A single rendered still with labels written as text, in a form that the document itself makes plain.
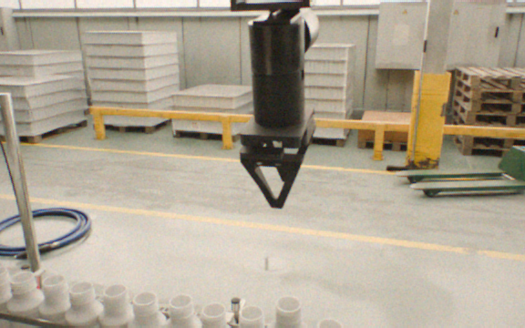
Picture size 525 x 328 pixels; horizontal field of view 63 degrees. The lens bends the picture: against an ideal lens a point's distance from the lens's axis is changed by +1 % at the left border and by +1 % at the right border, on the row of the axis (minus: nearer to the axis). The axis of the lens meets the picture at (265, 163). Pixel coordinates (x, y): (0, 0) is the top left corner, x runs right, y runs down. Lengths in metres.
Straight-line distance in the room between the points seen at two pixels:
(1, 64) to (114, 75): 2.03
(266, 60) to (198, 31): 7.77
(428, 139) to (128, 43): 4.39
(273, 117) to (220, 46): 7.61
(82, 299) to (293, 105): 0.50
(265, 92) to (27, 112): 6.44
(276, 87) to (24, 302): 0.60
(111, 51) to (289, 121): 6.59
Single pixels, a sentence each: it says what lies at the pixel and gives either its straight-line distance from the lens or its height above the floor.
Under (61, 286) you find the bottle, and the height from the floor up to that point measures 1.16.
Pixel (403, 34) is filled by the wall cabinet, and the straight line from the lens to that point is 7.20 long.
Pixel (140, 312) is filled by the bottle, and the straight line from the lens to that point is 0.73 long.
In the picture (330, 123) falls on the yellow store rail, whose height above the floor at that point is 0.43.
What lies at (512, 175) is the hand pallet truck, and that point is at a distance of 5.14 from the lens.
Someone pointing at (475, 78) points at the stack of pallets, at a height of 0.97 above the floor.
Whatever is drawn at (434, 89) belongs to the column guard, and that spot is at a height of 0.94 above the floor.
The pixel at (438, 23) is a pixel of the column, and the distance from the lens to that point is 5.14.
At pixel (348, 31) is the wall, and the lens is 7.54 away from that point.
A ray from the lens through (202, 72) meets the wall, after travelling 8.21.
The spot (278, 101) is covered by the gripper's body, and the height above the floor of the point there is 1.50.
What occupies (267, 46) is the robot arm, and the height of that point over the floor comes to 1.56.
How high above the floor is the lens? 1.57
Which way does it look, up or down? 18 degrees down
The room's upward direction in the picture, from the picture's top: straight up
